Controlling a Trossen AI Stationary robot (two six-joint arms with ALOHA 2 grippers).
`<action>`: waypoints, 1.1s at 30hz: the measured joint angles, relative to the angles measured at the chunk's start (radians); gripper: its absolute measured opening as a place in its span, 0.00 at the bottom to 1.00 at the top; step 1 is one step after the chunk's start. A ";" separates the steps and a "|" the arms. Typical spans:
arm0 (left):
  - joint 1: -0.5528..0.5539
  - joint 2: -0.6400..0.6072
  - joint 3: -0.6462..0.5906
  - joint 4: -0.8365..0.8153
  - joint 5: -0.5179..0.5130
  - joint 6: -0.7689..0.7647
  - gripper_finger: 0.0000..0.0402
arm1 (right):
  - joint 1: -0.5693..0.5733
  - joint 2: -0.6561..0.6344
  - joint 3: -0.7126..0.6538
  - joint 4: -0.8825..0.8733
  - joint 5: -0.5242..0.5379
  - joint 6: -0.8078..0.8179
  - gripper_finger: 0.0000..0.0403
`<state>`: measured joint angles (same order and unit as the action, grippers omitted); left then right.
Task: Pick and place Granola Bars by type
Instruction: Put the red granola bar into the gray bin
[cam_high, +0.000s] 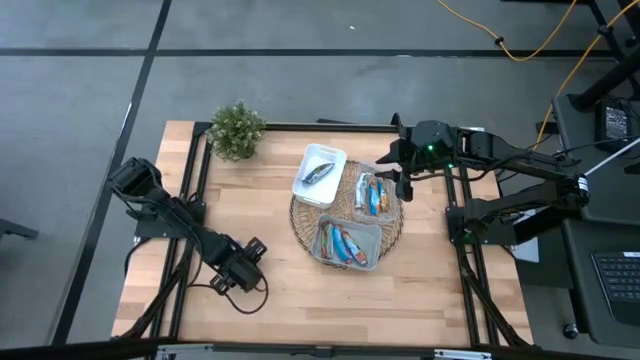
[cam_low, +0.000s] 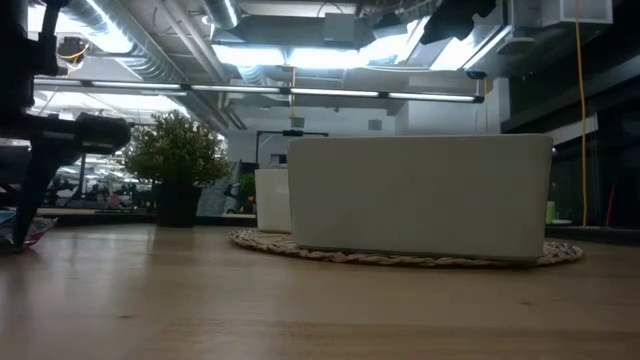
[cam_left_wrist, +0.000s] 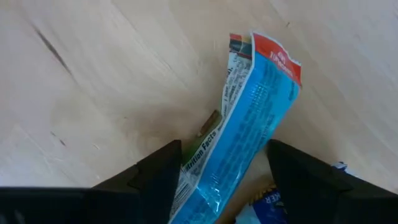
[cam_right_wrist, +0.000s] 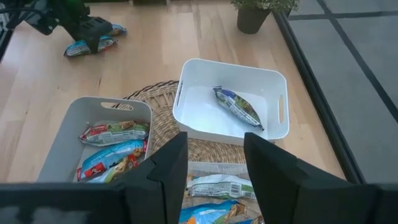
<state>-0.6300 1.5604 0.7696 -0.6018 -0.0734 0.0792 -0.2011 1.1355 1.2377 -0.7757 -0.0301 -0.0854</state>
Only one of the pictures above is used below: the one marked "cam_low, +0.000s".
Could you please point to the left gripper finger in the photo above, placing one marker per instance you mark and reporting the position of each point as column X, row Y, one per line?
column 35, row 190

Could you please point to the blue and red granola bar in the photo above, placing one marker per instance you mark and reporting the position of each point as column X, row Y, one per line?
column 41, row 230

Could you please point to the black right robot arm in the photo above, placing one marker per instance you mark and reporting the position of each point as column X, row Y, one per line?
column 455, row 20

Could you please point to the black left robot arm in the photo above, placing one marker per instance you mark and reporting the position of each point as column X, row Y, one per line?
column 20, row 55

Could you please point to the person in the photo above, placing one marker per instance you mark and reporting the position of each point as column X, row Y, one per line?
column 115, row 200

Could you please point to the green potted plant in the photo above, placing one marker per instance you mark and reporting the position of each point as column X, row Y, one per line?
column 175, row 150

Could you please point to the long ceiling light fixture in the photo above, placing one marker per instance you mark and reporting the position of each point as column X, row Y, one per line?
column 250, row 89

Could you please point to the small green plant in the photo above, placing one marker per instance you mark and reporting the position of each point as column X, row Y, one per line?
column 247, row 187

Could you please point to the white plastic bin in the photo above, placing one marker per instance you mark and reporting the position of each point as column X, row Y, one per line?
column 272, row 200

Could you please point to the round woven placemat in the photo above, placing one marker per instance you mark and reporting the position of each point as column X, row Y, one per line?
column 265, row 242

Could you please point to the grey plastic bin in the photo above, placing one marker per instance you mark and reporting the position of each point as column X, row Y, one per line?
column 420, row 195

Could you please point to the black aluminium table frame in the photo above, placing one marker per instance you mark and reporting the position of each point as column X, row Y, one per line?
column 100, row 218

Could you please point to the silver ceiling duct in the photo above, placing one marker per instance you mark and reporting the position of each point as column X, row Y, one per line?
column 125, row 35

